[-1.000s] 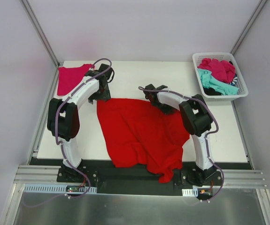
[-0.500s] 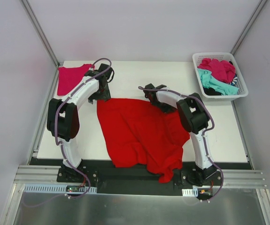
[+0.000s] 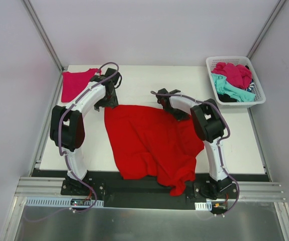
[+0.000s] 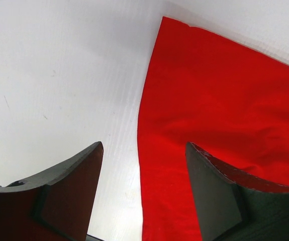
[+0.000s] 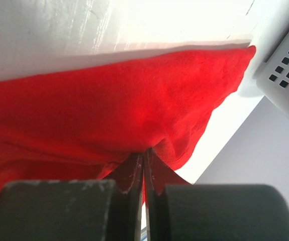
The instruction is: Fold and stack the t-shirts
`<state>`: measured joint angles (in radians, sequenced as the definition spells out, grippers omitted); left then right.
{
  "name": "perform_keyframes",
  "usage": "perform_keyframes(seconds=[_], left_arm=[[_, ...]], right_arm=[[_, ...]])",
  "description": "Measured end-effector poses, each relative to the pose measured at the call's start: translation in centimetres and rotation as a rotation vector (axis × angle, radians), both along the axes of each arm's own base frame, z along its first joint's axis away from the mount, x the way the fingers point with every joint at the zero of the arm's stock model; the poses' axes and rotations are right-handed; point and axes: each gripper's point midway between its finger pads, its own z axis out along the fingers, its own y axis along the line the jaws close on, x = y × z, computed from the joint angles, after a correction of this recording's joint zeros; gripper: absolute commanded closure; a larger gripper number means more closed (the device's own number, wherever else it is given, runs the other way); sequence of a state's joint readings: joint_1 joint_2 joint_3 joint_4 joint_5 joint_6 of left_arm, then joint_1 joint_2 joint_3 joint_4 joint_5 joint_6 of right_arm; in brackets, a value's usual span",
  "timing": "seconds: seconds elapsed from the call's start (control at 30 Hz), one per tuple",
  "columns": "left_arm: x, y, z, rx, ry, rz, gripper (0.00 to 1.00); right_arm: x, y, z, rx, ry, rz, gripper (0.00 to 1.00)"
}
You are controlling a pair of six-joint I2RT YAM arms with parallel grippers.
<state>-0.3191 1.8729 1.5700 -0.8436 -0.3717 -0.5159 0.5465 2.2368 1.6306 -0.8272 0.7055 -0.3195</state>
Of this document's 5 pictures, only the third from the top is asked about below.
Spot red t shirt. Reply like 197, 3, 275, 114
104, 105, 205, 196

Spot white plastic basket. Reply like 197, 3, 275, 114
206, 56, 266, 108

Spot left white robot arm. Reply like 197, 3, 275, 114
49, 68, 122, 195

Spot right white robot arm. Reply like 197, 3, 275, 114
151, 88, 232, 200

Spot folded magenta t shirt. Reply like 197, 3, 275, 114
61, 68, 98, 103

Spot black garment in basket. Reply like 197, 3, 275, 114
218, 94, 237, 103

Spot teal t shirt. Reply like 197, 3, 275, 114
211, 73, 255, 102

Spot crumpled magenta t shirt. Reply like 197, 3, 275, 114
212, 62, 252, 89

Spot striped garment in basket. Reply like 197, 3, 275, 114
245, 79, 255, 92

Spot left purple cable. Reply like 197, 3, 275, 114
23, 62, 120, 223

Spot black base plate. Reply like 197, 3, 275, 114
32, 168, 239, 210

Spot right white cable duct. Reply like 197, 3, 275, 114
195, 201, 212, 211

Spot white cable duct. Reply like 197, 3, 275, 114
195, 201, 212, 211
26, 197, 104, 208

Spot left aluminium frame post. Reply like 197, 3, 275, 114
21, 0, 64, 72

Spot aluminium frame post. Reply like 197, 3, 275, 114
246, 0, 288, 61
21, 0, 64, 72

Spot aluminium rail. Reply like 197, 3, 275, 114
15, 177, 64, 197

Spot left white cable duct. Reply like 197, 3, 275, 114
26, 197, 104, 208

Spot right aluminium frame post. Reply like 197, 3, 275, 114
246, 0, 288, 61

